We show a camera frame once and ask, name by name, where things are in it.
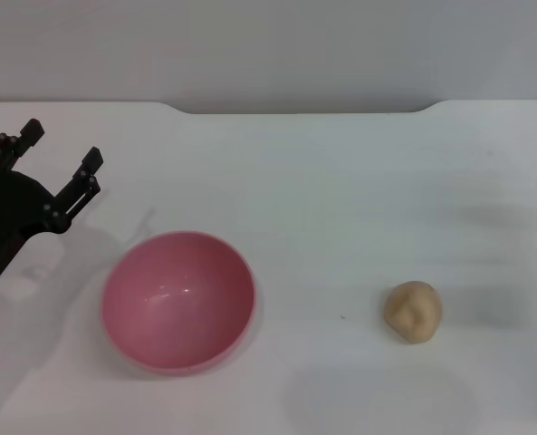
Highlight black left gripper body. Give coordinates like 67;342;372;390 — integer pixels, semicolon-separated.
0;169;55;298

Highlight pink plastic bowl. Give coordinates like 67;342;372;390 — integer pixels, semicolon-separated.
100;230;256;376

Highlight beige egg yolk pastry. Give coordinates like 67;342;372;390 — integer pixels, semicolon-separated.
383;279;444;345

